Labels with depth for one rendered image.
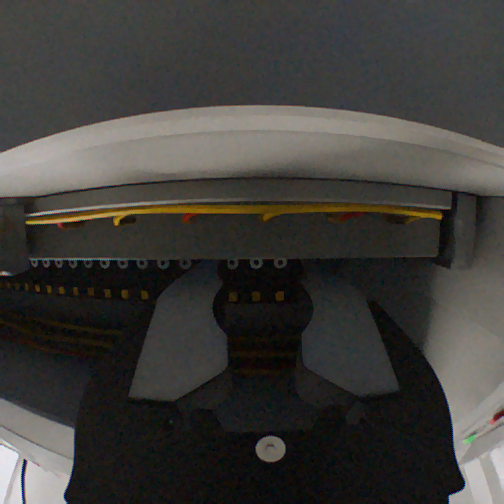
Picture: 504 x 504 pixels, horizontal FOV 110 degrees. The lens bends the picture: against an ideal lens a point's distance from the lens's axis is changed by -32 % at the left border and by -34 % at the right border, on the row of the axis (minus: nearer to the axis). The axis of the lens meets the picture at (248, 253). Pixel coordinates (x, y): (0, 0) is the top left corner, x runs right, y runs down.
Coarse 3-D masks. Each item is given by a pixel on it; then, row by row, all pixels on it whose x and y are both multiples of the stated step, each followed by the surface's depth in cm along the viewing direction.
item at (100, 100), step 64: (0, 0) 1; (64, 0) 2; (128, 0) 2; (192, 0) 2; (256, 0) 2; (320, 0) 2; (384, 0) 2; (448, 0) 2; (0, 64) 2; (64, 64) 2; (128, 64) 2; (192, 64) 2; (256, 64) 2; (320, 64) 2; (384, 64) 2; (448, 64) 2; (0, 128) 2; (64, 128) 2; (128, 128) 2; (192, 128) 2; (256, 128) 2; (320, 128) 2; (384, 128) 2; (448, 128) 2; (0, 192) 4; (448, 256) 7
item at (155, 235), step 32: (32, 224) 8; (64, 224) 7; (96, 224) 8; (128, 224) 7; (160, 224) 8; (192, 224) 8; (224, 224) 8; (256, 224) 8; (288, 224) 8; (320, 224) 8; (352, 224) 8; (384, 224) 8; (416, 224) 8; (32, 256) 8; (64, 256) 8; (96, 256) 8; (128, 256) 8; (160, 256) 8; (192, 256) 8; (224, 256) 8; (256, 256) 8; (288, 256) 8; (320, 256) 8; (352, 256) 8; (384, 256) 8; (416, 256) 8
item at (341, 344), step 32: (320, 288) 9; (352, 288) 9; (320, 320) 8; (352, 320) 8; (320, 352) 7; (352, 352) 7; (384, 352) 7; (320, 384) 6; (352, 384) 6; (384, 384) 6
